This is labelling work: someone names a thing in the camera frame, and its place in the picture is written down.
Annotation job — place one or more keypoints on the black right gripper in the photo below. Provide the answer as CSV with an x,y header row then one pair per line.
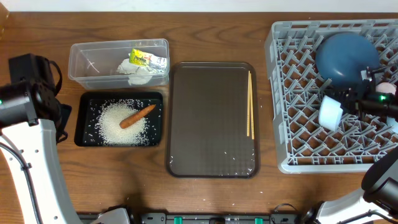
x,y
347,98

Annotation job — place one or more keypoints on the white cup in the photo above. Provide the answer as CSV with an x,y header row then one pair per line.
x,y
386,87

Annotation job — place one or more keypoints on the light blue bowl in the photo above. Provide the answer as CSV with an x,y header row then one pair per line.
x,y
330,113

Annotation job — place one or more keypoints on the light blue cup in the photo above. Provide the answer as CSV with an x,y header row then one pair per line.
x,y
392,123

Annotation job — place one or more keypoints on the dark blue plate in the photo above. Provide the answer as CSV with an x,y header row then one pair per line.
x,y
342,57

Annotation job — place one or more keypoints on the orange carrot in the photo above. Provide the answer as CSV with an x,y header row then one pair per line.
x,y
129,121

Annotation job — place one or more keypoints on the white napkin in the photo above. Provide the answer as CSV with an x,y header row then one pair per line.
x,y
137,75

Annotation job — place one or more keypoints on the yellow green snack wrapper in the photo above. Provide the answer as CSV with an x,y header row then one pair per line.
x,y
145,59

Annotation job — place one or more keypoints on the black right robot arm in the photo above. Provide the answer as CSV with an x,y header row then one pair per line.
x,y
377,197

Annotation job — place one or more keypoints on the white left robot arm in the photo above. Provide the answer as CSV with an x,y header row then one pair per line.
x,y
32,157

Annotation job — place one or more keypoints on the black food waste tray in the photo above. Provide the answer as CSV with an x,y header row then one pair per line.
x,y
89,109

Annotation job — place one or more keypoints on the grey dishwasher rack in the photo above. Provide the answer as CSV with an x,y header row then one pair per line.
x,y
302,145

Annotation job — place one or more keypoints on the clear plastic bin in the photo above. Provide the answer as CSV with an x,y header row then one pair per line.
x,y
93,64

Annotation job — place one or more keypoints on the pile of white rice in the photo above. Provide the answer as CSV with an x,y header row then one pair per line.
x,y
112,112

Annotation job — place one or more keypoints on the brown serving tray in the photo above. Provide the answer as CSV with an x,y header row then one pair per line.
x,y
207,122

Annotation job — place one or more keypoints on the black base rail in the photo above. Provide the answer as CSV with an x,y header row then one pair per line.
x,y
202,218

